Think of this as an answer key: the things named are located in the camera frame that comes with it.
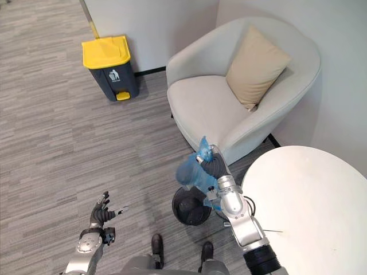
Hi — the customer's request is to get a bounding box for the robot right leg and foot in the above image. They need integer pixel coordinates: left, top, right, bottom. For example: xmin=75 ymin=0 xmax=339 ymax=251
xmin=197 ymin=241 xmax=230 ymax=275

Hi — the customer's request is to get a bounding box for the blue plastic rubbish bag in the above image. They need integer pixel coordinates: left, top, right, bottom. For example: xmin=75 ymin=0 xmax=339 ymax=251
xmin=175 ymin=135 xmax=223 ymax=212

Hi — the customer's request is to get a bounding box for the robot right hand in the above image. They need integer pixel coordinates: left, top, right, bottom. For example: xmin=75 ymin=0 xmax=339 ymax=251
xmin=195 ymin=144 xmax=230 ymax=178

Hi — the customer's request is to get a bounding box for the round white tea table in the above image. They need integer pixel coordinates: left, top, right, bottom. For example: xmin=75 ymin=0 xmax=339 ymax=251
xmin=241 ymin=145 xmax=367 ymax=275

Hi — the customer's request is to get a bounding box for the beige cushion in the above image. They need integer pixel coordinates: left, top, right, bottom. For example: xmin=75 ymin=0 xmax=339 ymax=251
xmin=225 ymin=24 xmax=292 ymax=111

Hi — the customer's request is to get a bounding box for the grey trash can yellow lid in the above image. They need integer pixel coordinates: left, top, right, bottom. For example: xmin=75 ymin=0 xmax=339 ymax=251
xmin=81 ymin=34 xmax=140 ymax=102

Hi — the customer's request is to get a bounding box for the light grey armchair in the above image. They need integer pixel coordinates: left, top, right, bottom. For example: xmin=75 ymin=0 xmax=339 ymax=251
xmin=166 ymin=16 xmax=322 ymax=166

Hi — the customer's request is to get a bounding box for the small black round bin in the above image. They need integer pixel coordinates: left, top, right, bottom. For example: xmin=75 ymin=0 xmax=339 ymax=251
xmin=171 ymin=186 xmax=213 ymax=227

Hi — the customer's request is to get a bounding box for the robot leg and foot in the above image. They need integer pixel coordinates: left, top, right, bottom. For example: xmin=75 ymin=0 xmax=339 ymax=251
xmin=197 ymin=241 xmax=230 ymax=275
xmin=123 ymin=233 xmax=173 ymax=275

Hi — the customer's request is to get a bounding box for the robot left leg and foot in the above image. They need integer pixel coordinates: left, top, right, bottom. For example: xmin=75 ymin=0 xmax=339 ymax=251
xmin=123 ymin=233 xmax=173 ymax=275

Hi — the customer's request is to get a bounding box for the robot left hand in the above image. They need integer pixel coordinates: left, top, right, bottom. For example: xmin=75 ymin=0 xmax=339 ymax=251
xmin=89 ymin=191 xmax=130 ymax=230

